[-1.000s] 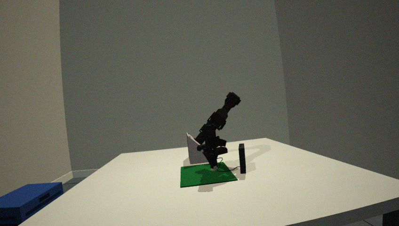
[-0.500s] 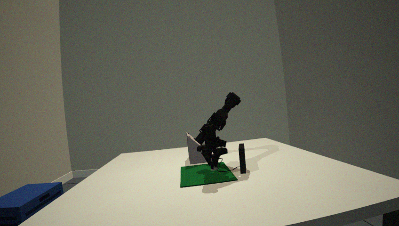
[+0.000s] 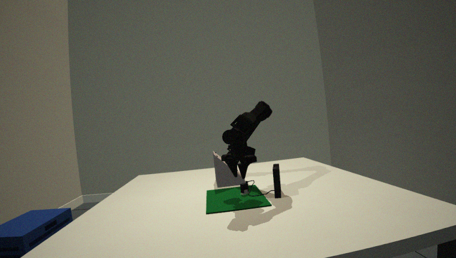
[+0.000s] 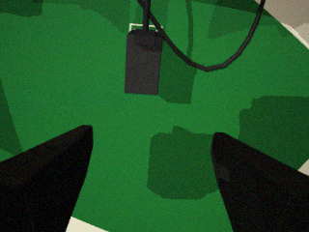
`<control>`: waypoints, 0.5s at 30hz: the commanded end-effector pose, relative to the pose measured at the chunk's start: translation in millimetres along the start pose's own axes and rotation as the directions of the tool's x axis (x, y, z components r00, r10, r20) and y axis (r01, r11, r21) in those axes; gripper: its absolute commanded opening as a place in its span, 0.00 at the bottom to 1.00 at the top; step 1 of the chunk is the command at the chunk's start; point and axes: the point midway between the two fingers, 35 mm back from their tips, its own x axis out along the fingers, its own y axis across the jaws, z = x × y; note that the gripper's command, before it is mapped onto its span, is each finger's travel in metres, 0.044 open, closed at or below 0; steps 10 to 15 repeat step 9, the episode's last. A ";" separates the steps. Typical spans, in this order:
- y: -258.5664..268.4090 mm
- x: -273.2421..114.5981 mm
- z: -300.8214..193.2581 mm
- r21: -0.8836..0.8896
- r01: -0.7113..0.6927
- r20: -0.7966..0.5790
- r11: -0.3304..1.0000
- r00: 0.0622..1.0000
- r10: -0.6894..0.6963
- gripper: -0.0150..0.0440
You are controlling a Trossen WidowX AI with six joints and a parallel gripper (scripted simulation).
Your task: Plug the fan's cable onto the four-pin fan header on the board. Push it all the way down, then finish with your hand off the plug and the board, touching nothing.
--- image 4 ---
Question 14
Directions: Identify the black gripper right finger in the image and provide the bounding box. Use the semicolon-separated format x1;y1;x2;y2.
211;132;309;232

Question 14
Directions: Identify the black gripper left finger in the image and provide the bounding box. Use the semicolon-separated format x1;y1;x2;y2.
0;125;93;232

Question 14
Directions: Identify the green circuit board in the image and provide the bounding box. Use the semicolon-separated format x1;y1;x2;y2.
0;0;309;232

